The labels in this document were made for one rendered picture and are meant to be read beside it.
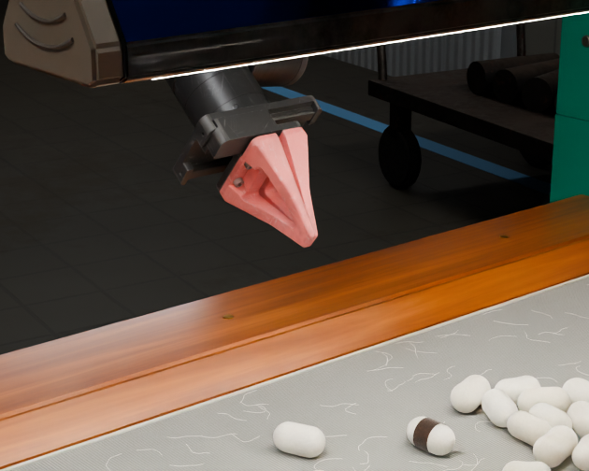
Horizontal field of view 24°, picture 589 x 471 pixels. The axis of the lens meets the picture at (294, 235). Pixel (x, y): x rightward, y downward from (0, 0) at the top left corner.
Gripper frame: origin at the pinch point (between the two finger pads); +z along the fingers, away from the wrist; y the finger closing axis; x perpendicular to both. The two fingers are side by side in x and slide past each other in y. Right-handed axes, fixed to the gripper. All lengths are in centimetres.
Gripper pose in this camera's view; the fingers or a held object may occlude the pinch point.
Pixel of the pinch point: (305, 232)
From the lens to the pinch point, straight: 95.4
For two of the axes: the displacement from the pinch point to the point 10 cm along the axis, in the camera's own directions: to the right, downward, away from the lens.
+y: 7.8, -2.0, 5.9
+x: -4.0, 5.7, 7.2
